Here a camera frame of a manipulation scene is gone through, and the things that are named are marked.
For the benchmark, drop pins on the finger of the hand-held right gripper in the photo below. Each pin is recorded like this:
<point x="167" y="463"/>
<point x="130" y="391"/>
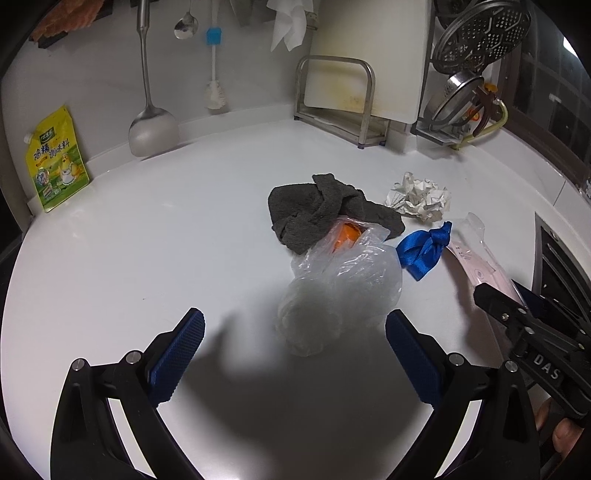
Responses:
<point x="496" y="302"/>
<point x="531" y="297"/>

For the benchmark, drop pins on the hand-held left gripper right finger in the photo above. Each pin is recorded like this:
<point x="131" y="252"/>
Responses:
<point x="413" y="360"/>

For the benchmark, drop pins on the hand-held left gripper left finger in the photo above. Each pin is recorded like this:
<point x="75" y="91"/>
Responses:
<point x="178" y="355"/>

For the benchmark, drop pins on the pink packet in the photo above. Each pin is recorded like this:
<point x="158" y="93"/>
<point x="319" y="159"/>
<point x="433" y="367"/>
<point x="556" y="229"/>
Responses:
<point x="480" y="272"/>

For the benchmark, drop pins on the clear plastic bag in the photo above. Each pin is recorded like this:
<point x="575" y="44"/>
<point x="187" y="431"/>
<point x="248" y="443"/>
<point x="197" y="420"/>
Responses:
<point x="351" y="277"/>

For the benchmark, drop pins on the person's right hand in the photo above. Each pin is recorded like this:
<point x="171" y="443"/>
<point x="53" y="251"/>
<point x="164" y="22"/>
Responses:
<point x="565" y="436"/>

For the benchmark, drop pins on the black sink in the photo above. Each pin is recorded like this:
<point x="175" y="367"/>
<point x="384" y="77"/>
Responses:
<point x="554" y="263"/>

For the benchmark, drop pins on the blue ribbon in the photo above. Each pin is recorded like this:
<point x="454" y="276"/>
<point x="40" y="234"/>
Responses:
<point x="420" y="251"/>

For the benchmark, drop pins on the crumpled printed paper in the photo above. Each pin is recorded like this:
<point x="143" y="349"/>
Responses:
<point x="420" y="194"/>

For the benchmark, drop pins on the orange round object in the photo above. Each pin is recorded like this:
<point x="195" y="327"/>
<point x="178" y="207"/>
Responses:
<point x="346" y="235"/>

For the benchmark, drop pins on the steel lid rack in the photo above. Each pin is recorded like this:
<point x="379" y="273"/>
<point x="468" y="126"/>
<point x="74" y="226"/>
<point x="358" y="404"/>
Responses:
<point x="434" y="134"/>

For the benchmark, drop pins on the dark grey cloth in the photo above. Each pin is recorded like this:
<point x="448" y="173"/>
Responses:
<point x="304" y="207"/>

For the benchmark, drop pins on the steel spatula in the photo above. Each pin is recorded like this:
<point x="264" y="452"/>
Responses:
<point x="152" y="134"/>

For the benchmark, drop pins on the yellow seasoning pouch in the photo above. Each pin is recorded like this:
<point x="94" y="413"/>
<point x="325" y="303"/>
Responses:
<point x="57" y="161"/>

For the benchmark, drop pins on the steel cutting board rack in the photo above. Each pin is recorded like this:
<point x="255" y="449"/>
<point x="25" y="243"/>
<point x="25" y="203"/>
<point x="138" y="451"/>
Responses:
<point x="369" y="106"/>

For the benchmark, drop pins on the perforated steel steamer plate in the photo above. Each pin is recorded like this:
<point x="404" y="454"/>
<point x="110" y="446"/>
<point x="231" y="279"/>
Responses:
<point x="480" y="41"/>

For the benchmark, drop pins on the white cutting board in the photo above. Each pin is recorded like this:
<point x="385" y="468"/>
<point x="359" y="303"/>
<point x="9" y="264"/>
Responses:
<point x="369" y="46"/>

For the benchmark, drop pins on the steel spoon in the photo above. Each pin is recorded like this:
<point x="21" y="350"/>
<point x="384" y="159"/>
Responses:
<point x="186" y="27"/>

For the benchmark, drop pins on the white hanging cloth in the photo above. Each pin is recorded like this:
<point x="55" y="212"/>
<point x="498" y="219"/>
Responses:
<point x="288" y="25"/>

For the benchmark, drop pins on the orange cloth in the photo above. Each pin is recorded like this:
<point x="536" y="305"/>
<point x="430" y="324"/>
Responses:
<point x="60" y="18"/>

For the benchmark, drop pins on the dark window frame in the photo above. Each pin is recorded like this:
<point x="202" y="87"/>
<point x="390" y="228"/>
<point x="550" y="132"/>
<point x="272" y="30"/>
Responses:
<point x="554" y="115"/>

